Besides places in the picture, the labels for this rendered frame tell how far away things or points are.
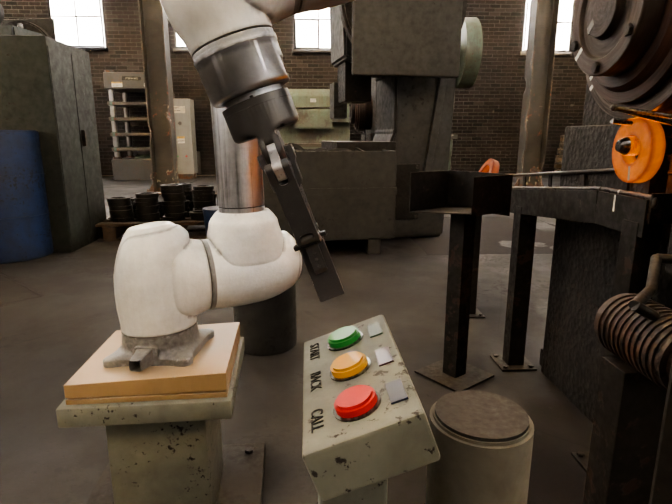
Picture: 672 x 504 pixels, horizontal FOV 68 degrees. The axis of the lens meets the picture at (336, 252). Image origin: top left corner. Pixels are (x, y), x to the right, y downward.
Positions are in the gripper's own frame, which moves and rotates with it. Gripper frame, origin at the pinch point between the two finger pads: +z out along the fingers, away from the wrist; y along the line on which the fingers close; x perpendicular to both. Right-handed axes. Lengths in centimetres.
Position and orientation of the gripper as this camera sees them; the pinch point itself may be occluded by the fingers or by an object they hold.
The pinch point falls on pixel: (321, 269)
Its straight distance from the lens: 58.3
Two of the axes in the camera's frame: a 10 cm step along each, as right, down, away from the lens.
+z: 3.5, 9.1, 2.2
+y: -0.6, -2.2, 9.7
